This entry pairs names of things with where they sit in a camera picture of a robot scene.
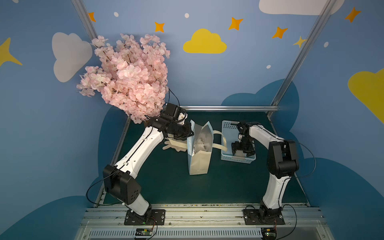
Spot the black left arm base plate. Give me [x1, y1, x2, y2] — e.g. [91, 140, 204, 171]
[124, 209, 166, 226]

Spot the aluminium right corner post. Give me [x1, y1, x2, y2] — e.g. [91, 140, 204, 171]
[267, 0, 337, 119]

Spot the light blue plastic basket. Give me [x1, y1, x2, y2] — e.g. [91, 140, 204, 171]
[221, 120, 257, 164]

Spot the aluminium frame rail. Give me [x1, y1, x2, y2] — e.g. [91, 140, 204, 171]
[181, 106, 279, 112]
[75, 204, 334, 240]

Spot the pink cherry blossom tree crown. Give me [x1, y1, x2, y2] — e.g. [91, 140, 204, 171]
[77, 35, 171, 124]

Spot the right green circuit board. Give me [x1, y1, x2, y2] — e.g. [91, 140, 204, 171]
[261, 228, 277, 240]

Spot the left green circuit board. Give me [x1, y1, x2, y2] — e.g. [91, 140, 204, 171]
[135, 228, 154, 238]

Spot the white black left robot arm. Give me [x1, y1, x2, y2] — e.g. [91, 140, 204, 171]
[103, 104, 194, 217]

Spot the white ice pack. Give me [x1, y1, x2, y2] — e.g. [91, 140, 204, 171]
[194, 133, 213, 153]

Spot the white knitted work glove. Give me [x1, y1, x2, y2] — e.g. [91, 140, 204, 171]
[162, 140, 187, 152]

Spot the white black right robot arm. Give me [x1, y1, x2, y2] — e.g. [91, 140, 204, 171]
[232, 122, 299, 223]

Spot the aluminium corner post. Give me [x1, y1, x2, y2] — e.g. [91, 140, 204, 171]
[267, 0, 337, 119]
[71, 0, 98, 40]

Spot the aluminium left corner post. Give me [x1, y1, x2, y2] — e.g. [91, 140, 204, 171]
[71, 0, 98, 40]

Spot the aluminium front frame rail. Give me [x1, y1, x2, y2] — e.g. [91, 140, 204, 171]
[75, 204, 334, 240]

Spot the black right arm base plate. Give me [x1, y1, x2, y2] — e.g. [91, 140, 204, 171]
[243, 208, 285, 226]

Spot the light blue insulated delivery bag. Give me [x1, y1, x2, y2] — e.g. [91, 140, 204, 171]
[169, 121, 228, 176]

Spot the green circuit board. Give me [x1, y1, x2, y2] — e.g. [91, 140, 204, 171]
[261, 228, 277, 240]
[135, 228, 154, 238]

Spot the aluminium back frame rail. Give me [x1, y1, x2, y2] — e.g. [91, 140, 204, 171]
[181, 106, 279, 112]

